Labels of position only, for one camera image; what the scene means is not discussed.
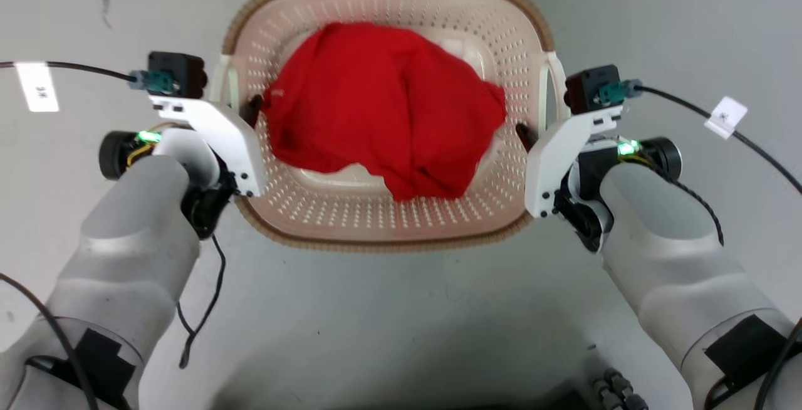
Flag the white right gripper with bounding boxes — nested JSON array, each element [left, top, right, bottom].
[[514, 105, 625, 253]]

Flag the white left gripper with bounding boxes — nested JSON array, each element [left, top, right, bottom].
[[149, 94, 268, 240]]

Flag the beige plastic laundry basket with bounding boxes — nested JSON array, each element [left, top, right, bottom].
[[210, 0, 572, 253]]

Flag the red garment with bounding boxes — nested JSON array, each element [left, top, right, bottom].
[[261, 21, 507, 202]]

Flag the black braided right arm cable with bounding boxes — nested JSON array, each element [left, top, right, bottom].
[[636, 154, 725, 248]]

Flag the black left camera cable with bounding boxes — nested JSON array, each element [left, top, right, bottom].
[[0, 61, 179, 96]]

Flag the black camera cable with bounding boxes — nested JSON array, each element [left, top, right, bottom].
[[0, 61, 179, 96], [596, 79, 802, 196]]

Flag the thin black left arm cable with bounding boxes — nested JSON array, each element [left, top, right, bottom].
[[175, 233, 227, 370]]

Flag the black right camera cable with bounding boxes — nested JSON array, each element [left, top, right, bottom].
[[596, 79, 802, 196]]

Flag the white square cable tag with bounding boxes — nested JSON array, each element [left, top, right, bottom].
[[704, 96, 749, 140]]

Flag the white rectangular cable tag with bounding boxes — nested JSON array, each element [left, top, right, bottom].
[[15, 61, 60, 113]]

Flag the grey base cable connectors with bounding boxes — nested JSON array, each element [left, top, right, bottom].
[[591, 367, 650, 410]]

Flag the black left arm strap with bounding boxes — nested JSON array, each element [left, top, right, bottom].
[[49, 327, 137, 406]]

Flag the black arm strap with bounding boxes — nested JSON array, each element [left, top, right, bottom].
[[49, 327, 137, 406], [703, 314, 796, 382]]

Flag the black left upper arm cable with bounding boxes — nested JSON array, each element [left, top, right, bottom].
[[0, 272, 101, 410]]

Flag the black right arm strap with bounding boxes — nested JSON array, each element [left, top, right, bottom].
[[703, 314, 796, 382]]

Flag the black right upper arm cable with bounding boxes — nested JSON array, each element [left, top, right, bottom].
[[703, 317, 802, 410]]

